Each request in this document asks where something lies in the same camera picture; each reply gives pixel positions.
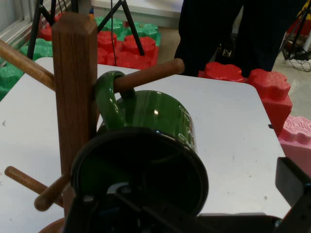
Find pink foam building block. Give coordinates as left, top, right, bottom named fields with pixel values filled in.
left=277, top=116, right=311, bottom=178

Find red and green foam blocks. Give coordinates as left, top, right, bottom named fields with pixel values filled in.
left=38, top=13, right=160, bottom=71

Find black tripod stand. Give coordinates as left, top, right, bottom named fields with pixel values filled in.
left=26, top=0, right=146, bottom=60

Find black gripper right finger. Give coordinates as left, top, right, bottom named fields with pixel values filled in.
left=274, top=156, right=311, bottom=233

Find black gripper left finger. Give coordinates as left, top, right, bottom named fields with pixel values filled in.
left=64, top=183, right=198, bottom=233

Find green enamel mug white lettering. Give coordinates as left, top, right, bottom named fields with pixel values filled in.
left=70, top=70, right=210, bottom=219

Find aluminium wall rail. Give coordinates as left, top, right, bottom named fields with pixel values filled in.
left=0, top=0, right=39, bottom=45

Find red foam building block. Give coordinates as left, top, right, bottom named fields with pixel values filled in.
left=197, top=61, right=294, bottom=138

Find brown wooden mug tree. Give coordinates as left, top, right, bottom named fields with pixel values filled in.
left=0, top=12, right=186, bottom=233

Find black and yellow tripod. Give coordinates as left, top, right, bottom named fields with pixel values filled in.
left=279, top=0, right=311, bottom=61

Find person in dark trousers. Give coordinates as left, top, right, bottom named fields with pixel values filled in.
left=174, top=0, right=303, bottom=79

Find black floor cable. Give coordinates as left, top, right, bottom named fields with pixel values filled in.
left=285, top=50, right=311, bottom=72

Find green foam building block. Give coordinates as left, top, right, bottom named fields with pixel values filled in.
left=94, top=16, right=162, bottom=47
left=0, top=38, right=54, bottom=101

